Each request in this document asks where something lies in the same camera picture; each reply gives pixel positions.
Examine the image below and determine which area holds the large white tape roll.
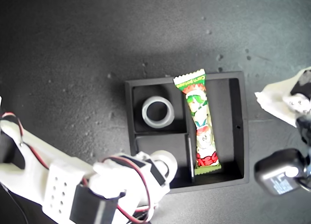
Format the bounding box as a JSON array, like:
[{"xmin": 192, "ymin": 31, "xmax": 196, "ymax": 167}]
[{"xmin": 141, "ymin": 95, "xmax": 175, "ymax": 129}]

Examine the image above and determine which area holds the black compartment tray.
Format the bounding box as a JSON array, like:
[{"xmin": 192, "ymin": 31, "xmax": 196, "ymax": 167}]
[{"xmin": 124, "ymin": 70, "xmax": 250, "ymax": 194}]

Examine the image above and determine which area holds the green red printed snack bar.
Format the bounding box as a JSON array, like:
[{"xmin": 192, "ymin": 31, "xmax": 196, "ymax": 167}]
[{"xmin": 173, "ymin": 68, "xmax": 222, "ymax": 176}]

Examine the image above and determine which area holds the small white tape roll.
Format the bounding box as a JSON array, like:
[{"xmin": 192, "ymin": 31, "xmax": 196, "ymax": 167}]
[{"xmin": 150, "ymin": 150, "xmax": 178, "ymax": 185}]

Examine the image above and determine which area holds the red servo wire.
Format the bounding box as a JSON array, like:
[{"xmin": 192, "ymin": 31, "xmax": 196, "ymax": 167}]
[
  {"xmin": 1, "ymin": 111, "xmax": 51, "ymax": 170},
  {"xmin": 103, "ymin": 156, "xmax": 156, "ymax": 224}
]

